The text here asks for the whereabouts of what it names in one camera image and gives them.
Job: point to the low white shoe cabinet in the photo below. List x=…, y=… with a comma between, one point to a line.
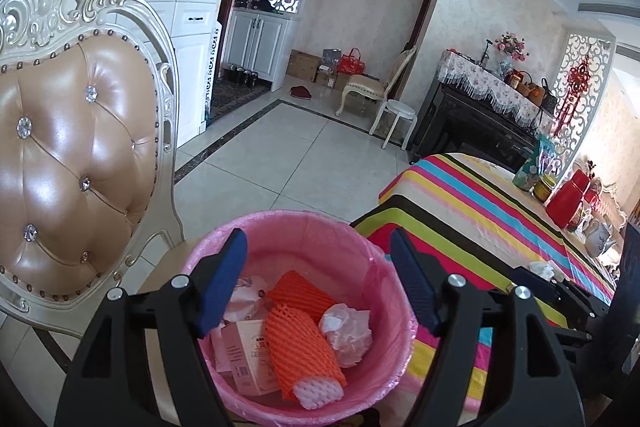
x=260, y=37

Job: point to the wicker basket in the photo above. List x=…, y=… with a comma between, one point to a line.
x=517, y=81

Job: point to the dark patterned door rug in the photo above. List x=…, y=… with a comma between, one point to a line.
x=235, y=97

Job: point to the round white stool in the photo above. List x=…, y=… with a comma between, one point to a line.
x=397, y=109

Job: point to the tufted leather ornate chair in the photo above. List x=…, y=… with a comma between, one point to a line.
x=75, y=157

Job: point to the patterned white flat carton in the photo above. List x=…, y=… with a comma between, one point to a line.
x=212, y=72

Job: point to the pale pink wrapper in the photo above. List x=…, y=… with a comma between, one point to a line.
x=247, y=302

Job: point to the slim dark stand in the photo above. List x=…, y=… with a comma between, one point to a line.
x=486, y=54

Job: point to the white ceramic teapot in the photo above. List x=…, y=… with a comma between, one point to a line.
x=600, y=237

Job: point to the pink lined waste bin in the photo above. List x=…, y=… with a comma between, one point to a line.
x=320, y=247

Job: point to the red thermos jug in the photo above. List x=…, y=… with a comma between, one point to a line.
x=565, y=204

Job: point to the large brown cardboard box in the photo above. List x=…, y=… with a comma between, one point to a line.
x=302, y=66

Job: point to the green snack bag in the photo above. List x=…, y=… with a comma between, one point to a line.
x=532, y=167

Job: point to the yellow lidded glass jar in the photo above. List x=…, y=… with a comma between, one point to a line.
x=544, y=189

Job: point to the white openwork room divider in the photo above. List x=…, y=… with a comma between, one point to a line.
x=600, y=107

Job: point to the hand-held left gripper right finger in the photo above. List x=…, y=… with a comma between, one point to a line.
x=415, y=277

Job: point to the black upright piano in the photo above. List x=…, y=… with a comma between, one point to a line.
x=470, y=132

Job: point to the white plastic bag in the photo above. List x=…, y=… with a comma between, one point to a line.
x=345, y=332

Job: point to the small orange foam net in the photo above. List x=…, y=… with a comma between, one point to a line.
x=295, y=292

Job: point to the crumpled white tissue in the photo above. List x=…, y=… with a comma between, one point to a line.
x=541, y=271

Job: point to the red gift bag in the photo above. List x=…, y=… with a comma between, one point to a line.
x=351, y=64

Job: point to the ornate white sofa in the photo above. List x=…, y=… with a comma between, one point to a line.
x=615, y=202

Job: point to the tall white cabinet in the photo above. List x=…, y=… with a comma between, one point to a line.
x=190, y=27

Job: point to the pink flower bouquet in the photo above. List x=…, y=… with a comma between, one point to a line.
x=511, y=44

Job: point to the beige cushioned side chair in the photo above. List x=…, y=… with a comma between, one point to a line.
x=362, y=87

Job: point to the row of dark shoes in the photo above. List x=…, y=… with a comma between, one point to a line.
x=240, y=74

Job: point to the black handbag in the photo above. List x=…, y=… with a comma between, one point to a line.
x=548, y=97

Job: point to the red slippers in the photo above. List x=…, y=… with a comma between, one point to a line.
x=300, y=93

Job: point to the pale pink box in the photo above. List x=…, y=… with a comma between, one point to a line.
x=245, y=352

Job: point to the dark items on shoe cabinet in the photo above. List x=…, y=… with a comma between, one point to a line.
x=252, y=3

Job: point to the basket with oranges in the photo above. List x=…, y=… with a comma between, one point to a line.
x=532, y=94

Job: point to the small brown cardboard box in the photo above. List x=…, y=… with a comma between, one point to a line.
x=329, y=78

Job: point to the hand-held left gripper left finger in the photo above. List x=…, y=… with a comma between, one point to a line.
x=225, y=277

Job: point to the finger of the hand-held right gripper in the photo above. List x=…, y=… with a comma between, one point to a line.
x=575, y=302

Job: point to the red knot wall ornament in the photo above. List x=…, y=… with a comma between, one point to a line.
x=575, y=92

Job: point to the grey paper bag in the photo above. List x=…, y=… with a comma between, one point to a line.
x=331, y=58

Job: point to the orange foam net white core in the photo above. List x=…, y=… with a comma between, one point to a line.
x=295, y=347

